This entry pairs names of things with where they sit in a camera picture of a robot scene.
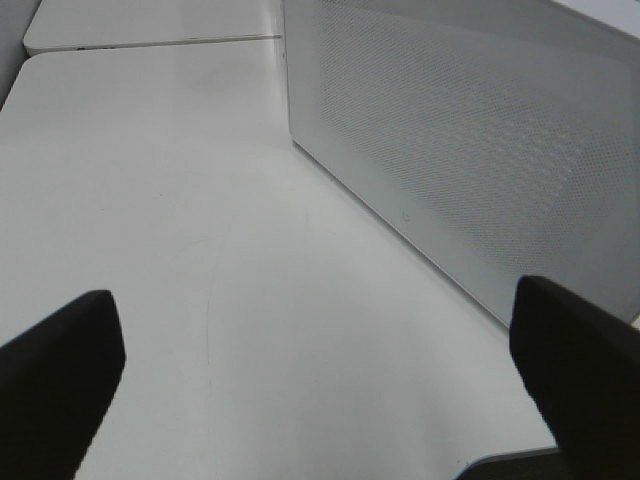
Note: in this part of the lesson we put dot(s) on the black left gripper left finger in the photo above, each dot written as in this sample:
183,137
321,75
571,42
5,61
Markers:
58,379

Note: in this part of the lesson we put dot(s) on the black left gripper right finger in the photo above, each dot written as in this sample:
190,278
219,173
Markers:
580,365

